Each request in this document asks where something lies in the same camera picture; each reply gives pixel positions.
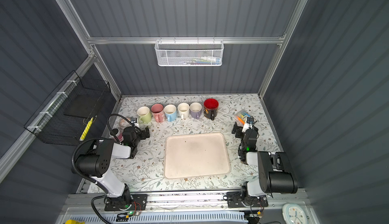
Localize light green mug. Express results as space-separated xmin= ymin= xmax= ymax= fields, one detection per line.
xmin=137 ymin=106 xmax=152 ymax=124

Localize pink patterned mug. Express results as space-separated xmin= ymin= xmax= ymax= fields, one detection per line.
xmin=151 ymin=103 xmax=165 ymax=123

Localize light blue mug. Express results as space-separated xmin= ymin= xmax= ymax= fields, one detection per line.
xmin=164 ymin=104 xmax=177 ymax=122

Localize white mug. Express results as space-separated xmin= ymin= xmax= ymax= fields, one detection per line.
xmin=177 ymin=103 xmax=190 ymax=119

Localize black mug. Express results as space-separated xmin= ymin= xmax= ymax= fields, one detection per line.
xmin=204 ymin=98 xmax=219 ymax=121

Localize purple mug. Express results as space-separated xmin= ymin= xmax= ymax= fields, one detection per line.
xmin=189 ymin=102 xmax=202 ymax=120

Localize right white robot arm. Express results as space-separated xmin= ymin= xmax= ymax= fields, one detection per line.
xmin=227 ymin=123 xmax=298 ymax=208

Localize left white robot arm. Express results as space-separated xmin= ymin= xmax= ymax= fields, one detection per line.
xmin=71 ymin=114 xmax=150 ymax=212

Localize colourful marker box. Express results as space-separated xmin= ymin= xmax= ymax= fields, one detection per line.
xmin=234 ymin=110 xmax=251 ymax=126

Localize small magenta cup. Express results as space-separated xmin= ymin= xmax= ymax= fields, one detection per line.
xmin=110 ymin=128 xmax=124 ymax=143

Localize tape roll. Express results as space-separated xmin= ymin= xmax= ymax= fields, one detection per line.
xmin=119 ymin=118 xmax=131 ymax=130

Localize floral table cover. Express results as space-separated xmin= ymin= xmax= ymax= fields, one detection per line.
xmin=110 ymin=94 xmax=281 ymax=192

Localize beige drying mat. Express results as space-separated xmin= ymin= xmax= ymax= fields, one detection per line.
xmin=164 ymin=133 xmax=231 ymax=179

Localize tubes in white basket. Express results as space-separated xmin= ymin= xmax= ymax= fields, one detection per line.
xmin=179 ymin=56 xmax=222 ymax=66

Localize white analog clock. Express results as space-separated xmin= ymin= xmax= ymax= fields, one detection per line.
xmin=282 ymin=203 xmax=309 ymax=224

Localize yellow object at bottom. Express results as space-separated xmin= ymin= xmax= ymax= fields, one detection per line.
xmin=65 ymin=220 xmax=85 ymax=224

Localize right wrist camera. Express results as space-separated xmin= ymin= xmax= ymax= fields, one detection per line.
xmin=242 ymin=116 xmax=255 ymax=133

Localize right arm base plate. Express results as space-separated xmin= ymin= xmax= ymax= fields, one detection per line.
xmin=223 ymin=191 xmax=268 ymax=208

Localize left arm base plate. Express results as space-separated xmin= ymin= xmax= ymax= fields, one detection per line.
xmin=104 ymin=194 xmax=147 ymax=211

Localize black wire basket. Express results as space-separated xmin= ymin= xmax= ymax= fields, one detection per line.
xmin=24 ymin=73 xmax=111 ymax=146

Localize white wire basket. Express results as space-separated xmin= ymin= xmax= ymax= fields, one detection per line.
xmin=155 ymin=40 xmax=224 ymax=67

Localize white perforated cable tray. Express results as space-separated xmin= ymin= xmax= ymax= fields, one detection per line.
xmin=69 ymin=211 xmax=249 ymax=224

